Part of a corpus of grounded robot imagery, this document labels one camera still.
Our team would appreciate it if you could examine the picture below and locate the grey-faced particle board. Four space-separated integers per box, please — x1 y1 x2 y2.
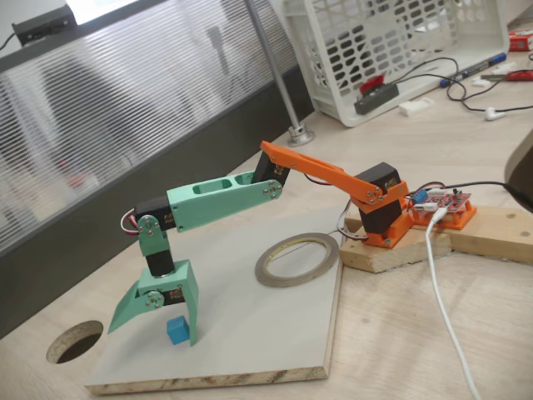
85 203 349 396

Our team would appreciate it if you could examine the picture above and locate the black electronic box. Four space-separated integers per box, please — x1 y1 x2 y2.
11 3 78 46

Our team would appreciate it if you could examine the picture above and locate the grey ring of tape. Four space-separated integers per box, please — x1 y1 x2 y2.
254 232 341 289

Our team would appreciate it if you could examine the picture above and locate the thin black desk wire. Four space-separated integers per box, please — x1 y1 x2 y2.
395 57 533 113

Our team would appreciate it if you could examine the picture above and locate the red and white box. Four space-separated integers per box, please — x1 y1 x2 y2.
508 31 533 53

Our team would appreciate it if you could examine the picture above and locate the black power strip, red switch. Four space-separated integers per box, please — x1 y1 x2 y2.
353 74 401 116

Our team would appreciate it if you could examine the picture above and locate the red-handled hand tool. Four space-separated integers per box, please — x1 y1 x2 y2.
481 69 533 83

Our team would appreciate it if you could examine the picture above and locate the light wooden block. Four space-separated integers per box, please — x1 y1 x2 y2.
339 214 454 274

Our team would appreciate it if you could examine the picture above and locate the blue-capped marker pen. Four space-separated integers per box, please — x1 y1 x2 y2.
440 52 508 88

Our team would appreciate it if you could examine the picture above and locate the white printed plastic part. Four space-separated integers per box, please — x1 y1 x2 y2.
398 97 434 116

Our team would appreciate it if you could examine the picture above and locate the dark curved object, beige rim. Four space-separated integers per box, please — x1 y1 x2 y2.
504 128 533 209

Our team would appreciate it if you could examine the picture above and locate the black power cable with plug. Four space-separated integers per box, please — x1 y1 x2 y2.
447 180 533 202

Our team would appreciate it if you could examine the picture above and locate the small blue cube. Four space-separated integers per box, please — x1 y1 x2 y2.
166 315 191 346

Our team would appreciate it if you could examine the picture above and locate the metal pole with flange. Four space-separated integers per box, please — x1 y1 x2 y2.
244 0 316 148

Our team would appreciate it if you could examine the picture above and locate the white USB cable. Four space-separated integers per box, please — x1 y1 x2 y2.
424 207 482 400

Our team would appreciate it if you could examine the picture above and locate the long wooden plank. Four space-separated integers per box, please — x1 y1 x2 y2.
447 203 533 264

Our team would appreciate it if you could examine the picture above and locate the red controller circuit board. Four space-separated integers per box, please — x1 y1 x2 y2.
410 187 474 214

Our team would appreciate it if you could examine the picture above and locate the white plastic lattice basket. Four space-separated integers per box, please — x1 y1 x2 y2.
284 0 510 128

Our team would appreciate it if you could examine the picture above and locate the frosted desk partition panel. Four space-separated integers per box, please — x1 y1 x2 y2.
0 0 316 341

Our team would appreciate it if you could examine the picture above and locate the orange printed board mount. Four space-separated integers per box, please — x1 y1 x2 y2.
411 199 478 231

